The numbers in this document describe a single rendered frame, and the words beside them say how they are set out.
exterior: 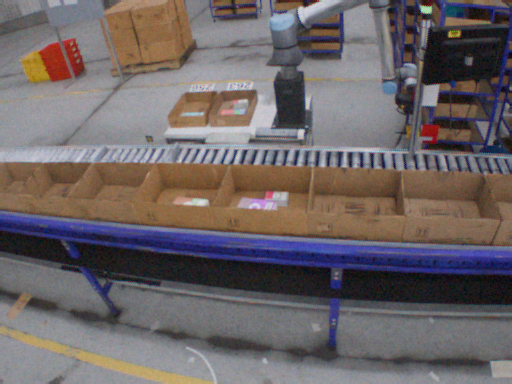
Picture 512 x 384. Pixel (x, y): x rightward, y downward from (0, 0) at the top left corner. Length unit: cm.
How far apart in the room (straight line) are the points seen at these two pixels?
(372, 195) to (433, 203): 29
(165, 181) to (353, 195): 95
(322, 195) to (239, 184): 40
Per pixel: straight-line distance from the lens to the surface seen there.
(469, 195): 188
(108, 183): 222
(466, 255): 163
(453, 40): 197
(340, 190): 179
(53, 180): 248
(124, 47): 639
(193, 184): 195
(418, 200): 183
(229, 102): 298
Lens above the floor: 210
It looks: 40 degrees down
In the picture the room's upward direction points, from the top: 10 degrees counter-clockwise
